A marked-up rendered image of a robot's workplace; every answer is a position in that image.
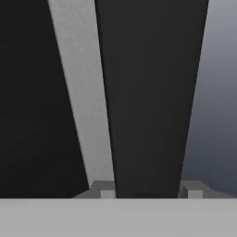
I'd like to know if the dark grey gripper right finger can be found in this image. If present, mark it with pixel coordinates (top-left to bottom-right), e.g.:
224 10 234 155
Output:
178 179 236 199

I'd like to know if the black flat cupboard panel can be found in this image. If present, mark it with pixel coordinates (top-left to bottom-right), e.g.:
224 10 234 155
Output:
94 0 210 199
0 0 91 199

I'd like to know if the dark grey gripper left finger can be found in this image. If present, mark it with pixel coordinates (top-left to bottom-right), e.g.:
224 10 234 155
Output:
73 180 118 199

